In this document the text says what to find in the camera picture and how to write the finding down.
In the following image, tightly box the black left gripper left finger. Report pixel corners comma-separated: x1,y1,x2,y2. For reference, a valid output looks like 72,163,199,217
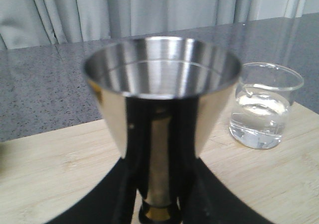
51,156,140,224

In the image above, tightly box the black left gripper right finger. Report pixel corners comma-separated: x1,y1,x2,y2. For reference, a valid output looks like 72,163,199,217
178,150,277,224

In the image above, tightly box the small glass beaker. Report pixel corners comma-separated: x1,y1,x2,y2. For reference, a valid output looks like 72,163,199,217
229,62,304,150

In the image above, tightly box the steel double jigger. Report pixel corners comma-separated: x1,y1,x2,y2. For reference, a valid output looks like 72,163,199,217
83,36,242,224

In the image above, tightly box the wooden cutting board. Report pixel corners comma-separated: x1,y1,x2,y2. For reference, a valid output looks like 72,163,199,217
0,103,319,224

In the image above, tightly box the grey curtain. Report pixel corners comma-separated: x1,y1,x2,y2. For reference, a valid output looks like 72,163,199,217
0,0,319,50

